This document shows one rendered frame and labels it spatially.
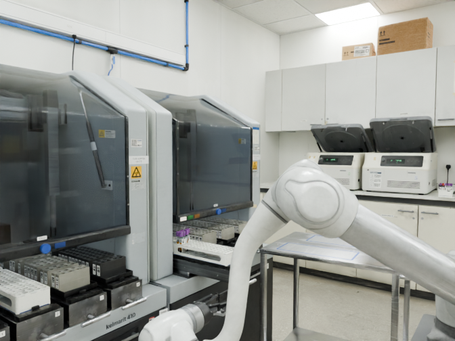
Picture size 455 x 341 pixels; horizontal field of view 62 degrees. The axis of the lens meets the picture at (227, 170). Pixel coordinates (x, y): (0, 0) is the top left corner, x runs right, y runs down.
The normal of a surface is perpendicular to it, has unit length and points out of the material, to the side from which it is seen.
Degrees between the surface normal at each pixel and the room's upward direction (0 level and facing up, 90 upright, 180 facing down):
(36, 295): 90
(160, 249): 90
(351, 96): 90
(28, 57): 90
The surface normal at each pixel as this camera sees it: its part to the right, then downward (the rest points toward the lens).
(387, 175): -0.58, 0.04
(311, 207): -0.07, 0.00
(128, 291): 0.80, 0.04
